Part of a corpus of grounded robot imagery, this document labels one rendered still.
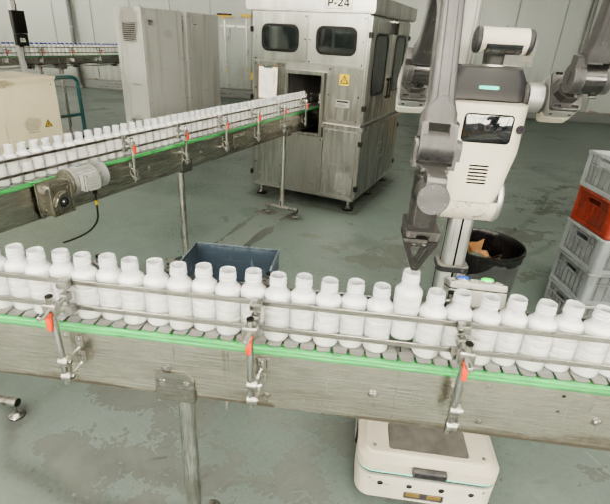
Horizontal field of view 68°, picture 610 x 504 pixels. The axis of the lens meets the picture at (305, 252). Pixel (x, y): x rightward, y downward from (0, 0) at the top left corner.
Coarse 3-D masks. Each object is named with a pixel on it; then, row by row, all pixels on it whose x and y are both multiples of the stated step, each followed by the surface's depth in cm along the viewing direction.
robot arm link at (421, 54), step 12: (432, 0) 103; (432, 12) 106; (432, 24) 109; (420, 36) 116; (432, 36) 113; (408, 48) 123; (420, 48) 117; (432, 48) 116; (408, 60) 123; (420, 60) 121; (408, 72) 125
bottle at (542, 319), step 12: (540, 300) 96; (552, 300) 97; (540, 312) 96; (552, 312) 94; (528, 324) 98; (540, 324) 95; (552, 324) 95; (528, 336) 98; (540, 336) 96; (528, 348) 98; (540, 348) 97; (516, 360) 102
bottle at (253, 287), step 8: (248, 272) 103; (256, 272) 104; (248, 280) 101; (256, 280) 101; (248, 288) 102; (256, 288) 102; (264, 288) 103; (240, 296) 104; (248, 296) 101; (256, 296) 101; (264, 296) 103; (248, 304) 102; (248, 312) 103; (264, 312) 105
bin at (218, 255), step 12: (192, 252) 161; (204, 252) 166; (216, 252) 166; (228, 252) 165; (240, 252) 164; (252, 252) 164; (264, 252) 163; (276, 252) 163; (192, 264) 162; (216, 264) 168; (228, 264) 167; (240, 264) 167; (252, 264) 166; (264, 264) 165; (276, 264) 160; (192, 276) 163; (216, 276) 170; (240, 276) 169; (264, 276) 168
